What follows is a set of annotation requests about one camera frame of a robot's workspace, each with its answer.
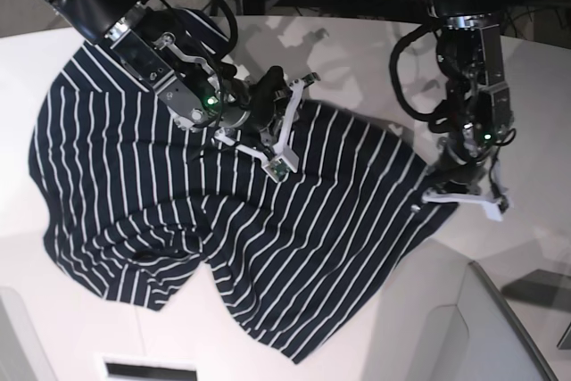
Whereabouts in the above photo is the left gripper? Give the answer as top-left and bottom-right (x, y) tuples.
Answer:
(422, 139), (509, 222)

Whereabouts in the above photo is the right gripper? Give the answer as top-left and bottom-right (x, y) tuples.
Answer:
(214, 66), (319, 181)

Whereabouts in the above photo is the navy white striped t-shirt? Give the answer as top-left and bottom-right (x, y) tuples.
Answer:
(27, 8), (460, 365)

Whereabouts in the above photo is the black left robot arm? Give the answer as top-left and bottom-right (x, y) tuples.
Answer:
(389, 0), (517, 221)

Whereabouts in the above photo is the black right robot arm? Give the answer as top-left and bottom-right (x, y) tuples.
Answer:
(44, 0), (319, 182)

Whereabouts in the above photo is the grey monitor edge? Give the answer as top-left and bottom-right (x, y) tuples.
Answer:
(459, 261), (557, 380)

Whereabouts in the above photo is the white slotted box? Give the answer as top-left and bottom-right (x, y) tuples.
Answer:
(102, 356), (199, 381)

